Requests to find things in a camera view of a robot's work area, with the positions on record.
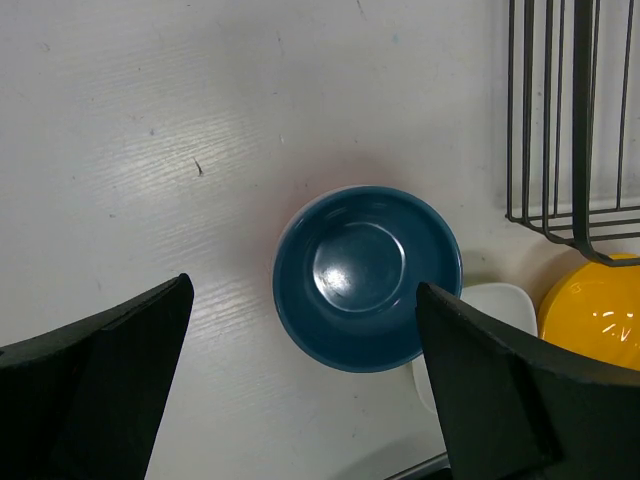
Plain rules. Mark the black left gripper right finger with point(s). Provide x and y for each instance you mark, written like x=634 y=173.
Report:
x=512 y=406

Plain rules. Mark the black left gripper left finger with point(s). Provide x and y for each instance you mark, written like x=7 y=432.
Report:
x=85 y=401

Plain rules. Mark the white square bowl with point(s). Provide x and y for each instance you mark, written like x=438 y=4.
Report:
x=505 y=302

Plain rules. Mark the blue ceramic bowl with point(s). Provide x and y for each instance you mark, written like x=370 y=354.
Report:
x=346 y=271

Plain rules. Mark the yellow round bowl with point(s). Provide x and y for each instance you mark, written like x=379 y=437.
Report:
x=594 y=311

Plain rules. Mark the black wire dish rack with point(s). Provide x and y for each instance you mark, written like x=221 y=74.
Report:
x=572 y=125

